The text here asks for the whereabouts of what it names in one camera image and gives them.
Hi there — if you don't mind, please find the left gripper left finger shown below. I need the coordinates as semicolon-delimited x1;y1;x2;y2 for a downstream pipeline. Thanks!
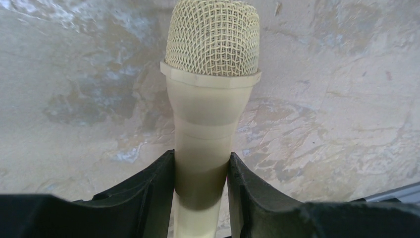
0;150;174;238

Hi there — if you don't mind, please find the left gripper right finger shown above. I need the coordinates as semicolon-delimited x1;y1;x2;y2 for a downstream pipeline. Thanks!
227;153;420;238

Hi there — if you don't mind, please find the aluminium table frame rail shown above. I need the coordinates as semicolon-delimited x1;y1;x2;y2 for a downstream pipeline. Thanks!
354;182;420;205

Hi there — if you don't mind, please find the cream microphone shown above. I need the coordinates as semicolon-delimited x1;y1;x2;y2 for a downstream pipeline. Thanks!
160;0;262;238

